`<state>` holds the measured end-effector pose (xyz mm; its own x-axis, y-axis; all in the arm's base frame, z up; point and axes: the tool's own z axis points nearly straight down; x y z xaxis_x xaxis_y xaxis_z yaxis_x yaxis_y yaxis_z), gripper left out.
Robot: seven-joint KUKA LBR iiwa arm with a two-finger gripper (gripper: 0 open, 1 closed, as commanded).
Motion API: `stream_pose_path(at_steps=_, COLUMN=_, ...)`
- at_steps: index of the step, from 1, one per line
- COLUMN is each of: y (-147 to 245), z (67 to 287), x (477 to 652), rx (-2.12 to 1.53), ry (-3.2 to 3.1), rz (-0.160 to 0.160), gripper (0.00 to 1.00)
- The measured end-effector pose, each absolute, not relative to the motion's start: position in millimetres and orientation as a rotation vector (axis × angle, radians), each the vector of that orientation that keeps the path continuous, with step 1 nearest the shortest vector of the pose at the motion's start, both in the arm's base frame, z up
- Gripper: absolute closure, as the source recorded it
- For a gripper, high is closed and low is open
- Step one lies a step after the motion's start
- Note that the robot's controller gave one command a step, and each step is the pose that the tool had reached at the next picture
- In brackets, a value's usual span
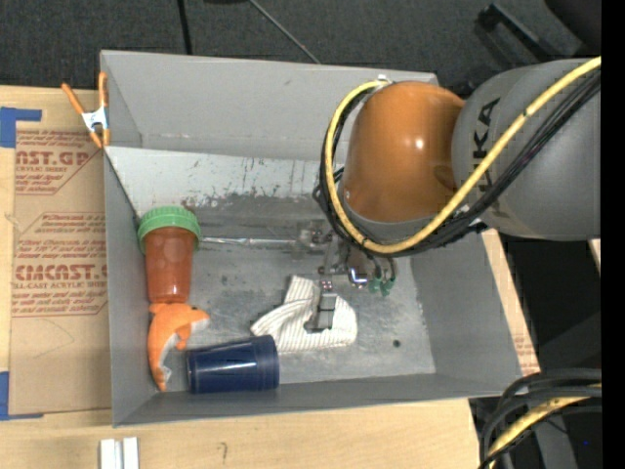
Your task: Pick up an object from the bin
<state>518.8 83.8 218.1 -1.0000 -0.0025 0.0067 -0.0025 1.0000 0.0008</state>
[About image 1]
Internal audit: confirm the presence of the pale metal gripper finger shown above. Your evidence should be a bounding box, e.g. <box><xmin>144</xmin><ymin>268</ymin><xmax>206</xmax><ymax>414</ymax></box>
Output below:
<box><xmin>309</xmin><ymin>277</ymin><xmax>339</xmax><ymax>334</ymax></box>
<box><xmin>312</xmin><ymin>230</ymin><xmax>341</xmax><ymax>277</ymax></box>

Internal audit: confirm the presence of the white striped cloth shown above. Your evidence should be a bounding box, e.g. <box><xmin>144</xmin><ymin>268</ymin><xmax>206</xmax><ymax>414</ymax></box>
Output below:
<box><xmin>250</xmin><ymin>275</ymin><xmax>358</xmax><ymax>355</ymax></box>

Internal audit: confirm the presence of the dark blue cup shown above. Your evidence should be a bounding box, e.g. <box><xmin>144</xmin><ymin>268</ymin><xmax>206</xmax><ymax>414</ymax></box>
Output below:
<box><xmin>185</xmin><ymin>334</ymin><xmax>281</xmax><ymax>395</ymax></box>

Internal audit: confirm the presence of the orange toy dolphin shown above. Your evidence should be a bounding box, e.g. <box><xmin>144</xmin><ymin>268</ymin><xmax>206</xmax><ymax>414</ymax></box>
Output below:
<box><xmin>146</xmin><ymin>302</ymin><xmax>211</xmax><ymax>393</ymax></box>

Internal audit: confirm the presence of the orange cup with green lid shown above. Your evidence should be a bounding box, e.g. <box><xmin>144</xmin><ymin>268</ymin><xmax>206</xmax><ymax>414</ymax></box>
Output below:
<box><xmin>136</xmin><ymin>205</ymin><xmax>202</xmax><ymax>305</ymax></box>

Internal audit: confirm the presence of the grey metal bin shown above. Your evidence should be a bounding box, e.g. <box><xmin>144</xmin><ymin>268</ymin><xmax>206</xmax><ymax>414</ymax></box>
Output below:
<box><xmin>99</xmin><ymin>50</ymin><xmax>526</xmax><ymax>428</ymax></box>

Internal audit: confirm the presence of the brown cardboard board red print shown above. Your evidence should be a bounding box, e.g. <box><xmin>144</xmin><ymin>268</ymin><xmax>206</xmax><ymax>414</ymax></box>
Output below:
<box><xmin>0</xmin><ymin>84</ymin><xmax>542</xmax><ymax>422</ymax></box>

